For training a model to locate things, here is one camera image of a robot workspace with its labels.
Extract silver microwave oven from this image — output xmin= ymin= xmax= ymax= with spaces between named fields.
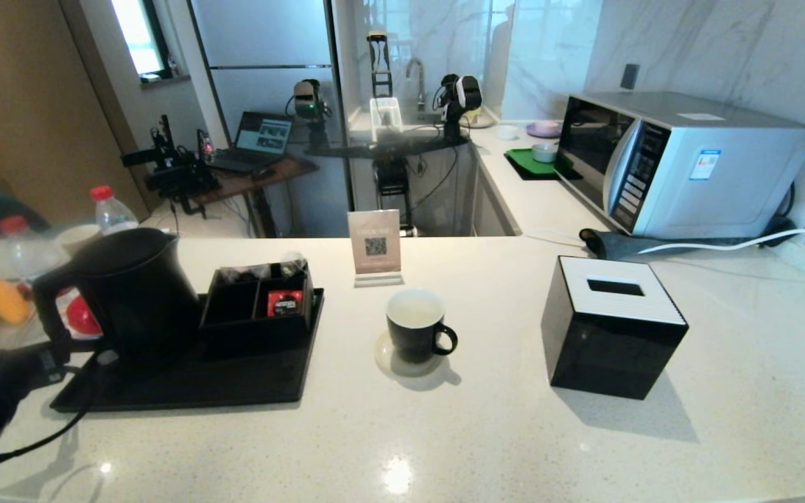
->
xmin=555 ymin=92 xmax=805 ymax=240

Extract black serving tray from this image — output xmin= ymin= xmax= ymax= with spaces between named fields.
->
xmin=50 ymin=288 xmax=325 ymax=411

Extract black power cable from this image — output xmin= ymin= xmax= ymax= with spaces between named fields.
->
xmin=759 ymin=183 xmax=805 ymax=242

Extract black tissue box white lid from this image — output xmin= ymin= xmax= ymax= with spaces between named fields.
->
xmin=541 ymin=256 xmax=690 ymax=400

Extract white saucer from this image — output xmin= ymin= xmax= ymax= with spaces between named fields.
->
xmin=375 ymin=331 xmax=445 ymax=379

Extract black laptop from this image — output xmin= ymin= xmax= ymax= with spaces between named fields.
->
xmin=210 ymin=111 xmax=296 ymax=174

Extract window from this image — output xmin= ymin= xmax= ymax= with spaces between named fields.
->
xmin=110 ymin=0 xmax=173 ymax=79

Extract white dish rack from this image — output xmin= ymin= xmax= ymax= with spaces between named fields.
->
xmin=370 ymin=96 xmax=404 ymax=140

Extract black electric kettle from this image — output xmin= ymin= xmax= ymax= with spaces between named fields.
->
xmin=32 ymin=228 xmax=202 ymax=371

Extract orange toy fruit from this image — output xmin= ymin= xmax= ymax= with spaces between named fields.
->
xmin=0 ymin=279 xmax=31 ymax=323

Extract water bottle red cap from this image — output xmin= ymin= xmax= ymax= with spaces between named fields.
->
xmin=0 ymin=215 xmax=68 ymax=279
xmin=91 ymin=185 xmax=139 ymax=235

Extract white power cable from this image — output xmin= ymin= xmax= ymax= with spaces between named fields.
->
xmin=639 ymin=215 xmax=805 ymax=255

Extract green tray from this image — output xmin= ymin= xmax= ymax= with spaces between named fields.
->
xmin=504 ymin=147 xmax=582 ymax=181

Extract red coffee sachet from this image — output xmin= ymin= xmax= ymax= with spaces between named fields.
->
xmin=268 ymin=290 xmax=304 ymax=316

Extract black mug white inside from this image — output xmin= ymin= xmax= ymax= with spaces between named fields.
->
xmin=386 ymin=288 xmax=458 ymax=364

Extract tall black frame stand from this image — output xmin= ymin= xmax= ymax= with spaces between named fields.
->
xmin=366 ymin=29 xmax=395 ymax=99

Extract white sugar sachets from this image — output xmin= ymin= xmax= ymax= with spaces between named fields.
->
xmin=222 ymin=265 xmax=272 ymax=282

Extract black compartment organizer box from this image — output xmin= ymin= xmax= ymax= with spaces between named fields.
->
xmin=199 ymin=262 xmax=317 ymax=354

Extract chrome kitchen faucet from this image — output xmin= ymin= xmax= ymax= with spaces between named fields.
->
xmin=406 ymin=58 xmax=428 ymax=111

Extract brown paper cup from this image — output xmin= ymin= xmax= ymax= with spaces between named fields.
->
xmin=55 ymin=224 xmax=103 ymax=252

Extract red toy apple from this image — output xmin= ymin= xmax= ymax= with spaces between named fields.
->
xmin=66 ymin=293 xmax=104 ymax=337

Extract QR code sign stand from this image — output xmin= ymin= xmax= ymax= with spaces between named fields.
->
xmin=348 ymin=209 xmax=405 ymax=289

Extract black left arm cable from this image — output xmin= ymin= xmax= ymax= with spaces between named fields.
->
xmin=0 ymin=351 xmax=107 ymax=466

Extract grey refrigerator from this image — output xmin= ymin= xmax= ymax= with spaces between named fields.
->
xmin=188 ymin=0 xmax=351 ymax=238

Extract wooden desk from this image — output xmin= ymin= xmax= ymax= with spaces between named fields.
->
xmin=189 ymin=155 xmax=320 ymax=238

